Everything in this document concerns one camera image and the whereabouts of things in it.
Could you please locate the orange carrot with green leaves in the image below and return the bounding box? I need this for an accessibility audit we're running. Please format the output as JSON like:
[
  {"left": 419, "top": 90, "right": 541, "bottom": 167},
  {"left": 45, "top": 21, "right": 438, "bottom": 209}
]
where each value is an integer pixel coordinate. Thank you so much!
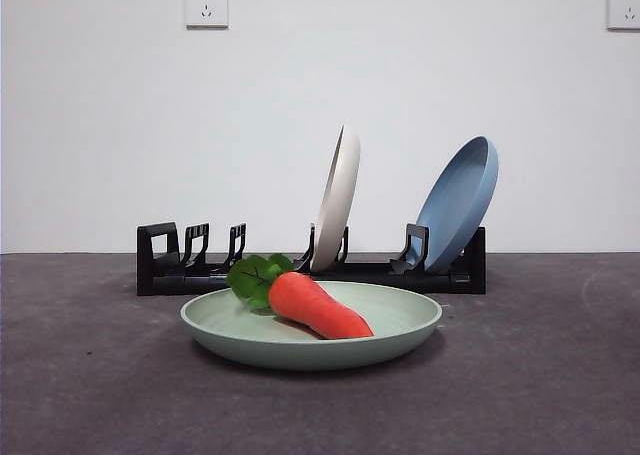
[{"left": 225, "top": 252, "right": 376, "bottom": 341}]

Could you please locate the green plate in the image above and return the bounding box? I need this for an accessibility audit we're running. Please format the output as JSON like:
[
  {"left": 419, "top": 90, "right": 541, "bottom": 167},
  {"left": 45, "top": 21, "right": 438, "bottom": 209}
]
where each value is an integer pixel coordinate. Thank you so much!
[{"left": 179, "top": 280, "right": 444, "bottom": 373}]

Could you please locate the white plate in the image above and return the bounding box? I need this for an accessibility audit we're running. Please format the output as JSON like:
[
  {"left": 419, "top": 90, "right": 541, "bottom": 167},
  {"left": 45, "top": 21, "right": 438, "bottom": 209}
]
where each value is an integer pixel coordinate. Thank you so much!
[{"left": 309, "top": 123, "right": 362, "bottom": 272}]

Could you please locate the blue plate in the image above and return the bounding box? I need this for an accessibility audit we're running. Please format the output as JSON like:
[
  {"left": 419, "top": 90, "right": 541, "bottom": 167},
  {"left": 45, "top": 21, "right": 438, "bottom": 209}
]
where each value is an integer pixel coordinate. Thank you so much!
[{"left": 414, "top": 135, "right": 500, "bottom": 275}]

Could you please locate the black plate rack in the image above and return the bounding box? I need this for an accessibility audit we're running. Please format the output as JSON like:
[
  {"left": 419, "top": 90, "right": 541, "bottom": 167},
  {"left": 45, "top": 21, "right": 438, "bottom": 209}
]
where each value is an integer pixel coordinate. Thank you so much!
[{"left": 136, "top": 221, "right": 487, "bottom": 297}]

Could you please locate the white wall socket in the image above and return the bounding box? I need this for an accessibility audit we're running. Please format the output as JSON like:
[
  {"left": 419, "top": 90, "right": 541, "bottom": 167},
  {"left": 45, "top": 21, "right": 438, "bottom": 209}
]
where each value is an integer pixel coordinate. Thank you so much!
[
  {"left": 606, "top": 0, "right": 640, "bottom": 32},
  {"left": 185, "top": 0, "right": 231, "bottom": 30}
]

